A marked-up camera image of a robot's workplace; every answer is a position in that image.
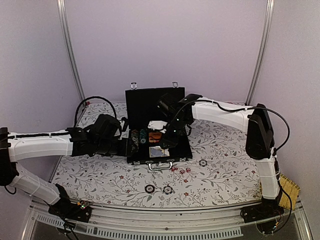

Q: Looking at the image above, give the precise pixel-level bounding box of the black white poker chip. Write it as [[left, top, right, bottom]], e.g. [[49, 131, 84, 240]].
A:
[[199, 159, 208, 167], [144, 184, 155, 194]]

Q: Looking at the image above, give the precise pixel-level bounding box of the black poker set case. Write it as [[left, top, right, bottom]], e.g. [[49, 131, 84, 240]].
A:
[[125, 86, 193, 166]]

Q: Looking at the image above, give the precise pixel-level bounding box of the multicolour poker chip stack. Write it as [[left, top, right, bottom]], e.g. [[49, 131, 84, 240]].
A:
[[130, 129, 139, 152]]

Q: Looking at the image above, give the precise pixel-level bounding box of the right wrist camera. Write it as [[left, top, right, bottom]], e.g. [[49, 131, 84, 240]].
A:
[[147, 120, 168, 133]]

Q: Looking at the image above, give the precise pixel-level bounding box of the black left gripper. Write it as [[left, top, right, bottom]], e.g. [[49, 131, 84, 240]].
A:
[[95, 137, 138, 157]]

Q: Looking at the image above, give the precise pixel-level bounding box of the front aluminium rail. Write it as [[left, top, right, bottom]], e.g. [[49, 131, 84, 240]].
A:
[[21, 199, 315, 240]]

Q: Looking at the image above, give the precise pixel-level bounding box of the left aluminium frame post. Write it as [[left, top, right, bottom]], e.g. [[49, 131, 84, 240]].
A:
[[56, 0, 86, 101]]

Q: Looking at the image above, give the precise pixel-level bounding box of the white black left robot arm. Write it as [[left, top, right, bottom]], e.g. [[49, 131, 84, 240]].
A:
[[0, 114, 135, 217]]

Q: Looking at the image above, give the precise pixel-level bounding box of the floral patterned table mat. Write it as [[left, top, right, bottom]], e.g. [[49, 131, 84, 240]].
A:
[[51, 101, 277, 208]]

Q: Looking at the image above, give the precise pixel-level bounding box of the right aluminium frame post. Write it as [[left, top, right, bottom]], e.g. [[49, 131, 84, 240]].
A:
[[245, 0, 275, 105]]

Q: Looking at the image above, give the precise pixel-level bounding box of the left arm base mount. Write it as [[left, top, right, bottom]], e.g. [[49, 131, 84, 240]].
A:
[[48, 199, 93, 223]]

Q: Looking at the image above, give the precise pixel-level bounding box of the green poker chip stack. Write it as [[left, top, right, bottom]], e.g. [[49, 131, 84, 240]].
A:
[[139, 129, 148, 144]]

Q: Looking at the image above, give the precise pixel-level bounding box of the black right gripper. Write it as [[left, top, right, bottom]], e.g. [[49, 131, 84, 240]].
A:
[[159, 116, 189, 149]]

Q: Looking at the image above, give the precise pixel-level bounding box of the blue-backed playing card deck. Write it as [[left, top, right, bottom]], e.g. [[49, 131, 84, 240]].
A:
[[149, 146, 170, 158]]

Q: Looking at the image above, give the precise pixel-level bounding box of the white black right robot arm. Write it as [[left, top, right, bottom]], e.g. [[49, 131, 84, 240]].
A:
[[148, 93, 281, 218]]

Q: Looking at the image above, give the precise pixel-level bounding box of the aluminium frame post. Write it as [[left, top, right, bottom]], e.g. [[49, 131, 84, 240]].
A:
[[245, 0, 275, 105], [56, 0, 86, 101]]

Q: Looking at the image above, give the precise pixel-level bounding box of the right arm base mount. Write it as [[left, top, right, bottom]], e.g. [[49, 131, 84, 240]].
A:
[[240, 203, 285, 235]]

